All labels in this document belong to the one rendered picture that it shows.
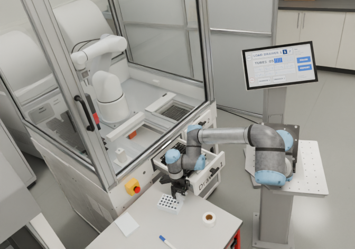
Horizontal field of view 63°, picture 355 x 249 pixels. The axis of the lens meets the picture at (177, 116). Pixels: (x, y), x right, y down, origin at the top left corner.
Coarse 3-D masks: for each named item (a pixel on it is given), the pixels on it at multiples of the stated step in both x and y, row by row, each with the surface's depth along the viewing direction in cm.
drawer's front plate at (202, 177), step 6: (222, 156) 170; (216, 162) 166; (222, 162) 173; (210, 168) 163; (204, 174) 159; (210, 174) 165; (216, 174) 171; (198, 180) 156; (204, 180) 162; (210, 180) 167; (198, 186) 158; (204, 186) 164; (198, 192) 160
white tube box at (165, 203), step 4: (168, 196) 166; (160, 200) 164; (164, 200) 163; (168, 200) 164; (172, 200) 163; (180, 200) 162; (160, 204) 163; (164, 204) 161; (168, 204) 161; (180, 204) 161; (160, 208) 162; (164, 208) 161; (168, 208) 159; (172, 208) 158; (176, 208) 158; (180, 208) 161; (172, 212) 159; (176, 212) 158
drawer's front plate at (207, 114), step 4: (208, 112) 205; (204, 116) 203; (208, 116) 207; (196, 120) 199; (200, 120) 200; (204, 120) 205; (208, 120) 209; (208, 124) 210; (184, 132) 192; (184, 136) 194
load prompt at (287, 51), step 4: (288, 48) 214; (292, 48) 214; (256, 52) 216; (260, 52) 216; (264, 52) 216; (268, 52) 215; (272, 52) 215; (276, 52) 215; (280, 52) 215; (284, 52) 214; (288, 52) 214; (292, 52) 214; (252, 56) 216; (256, 56) 216; (260, 56) 216; (264, 56) 215; (268, 56) 215; (272, 56) 215
